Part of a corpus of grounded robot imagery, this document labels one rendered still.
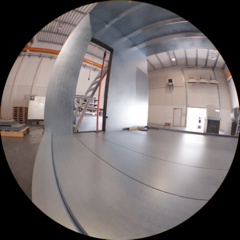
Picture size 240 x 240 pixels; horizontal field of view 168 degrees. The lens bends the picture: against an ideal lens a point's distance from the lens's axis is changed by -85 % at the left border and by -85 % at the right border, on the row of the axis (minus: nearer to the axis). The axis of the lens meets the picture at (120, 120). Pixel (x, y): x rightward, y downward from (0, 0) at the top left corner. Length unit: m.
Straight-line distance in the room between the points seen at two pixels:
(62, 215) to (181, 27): 3.16
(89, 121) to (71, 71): 2.47
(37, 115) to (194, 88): 14.14
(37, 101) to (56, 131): 4.60
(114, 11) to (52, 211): 2.77
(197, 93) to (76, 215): 11.29
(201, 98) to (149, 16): 9.89
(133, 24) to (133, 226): 2.92
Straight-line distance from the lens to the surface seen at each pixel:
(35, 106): 5.57
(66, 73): 1.23
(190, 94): 10.99
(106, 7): 2.55
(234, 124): 5.46
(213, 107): 4.81
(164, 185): 0.41
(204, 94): 11.37
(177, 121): 10.51
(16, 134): 2.87
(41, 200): 0.31
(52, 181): 0.35
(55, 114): 1.11
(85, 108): 1.64
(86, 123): 3.30
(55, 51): 9.31
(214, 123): 4.72
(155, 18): 2.66
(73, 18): 8.63
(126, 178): 0.40
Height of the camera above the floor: 0.65
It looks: 2 degrees down
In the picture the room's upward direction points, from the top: 4 degrees clockwise
